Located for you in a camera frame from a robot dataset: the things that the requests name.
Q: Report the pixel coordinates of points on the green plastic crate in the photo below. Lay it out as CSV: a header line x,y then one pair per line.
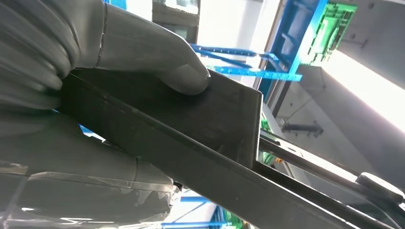
x,y
329,31

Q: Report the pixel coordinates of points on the blue metal shelf rack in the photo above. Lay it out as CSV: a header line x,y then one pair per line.
x,y
291,34

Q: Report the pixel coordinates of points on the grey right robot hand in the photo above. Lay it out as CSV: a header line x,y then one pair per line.
x,y
142,53

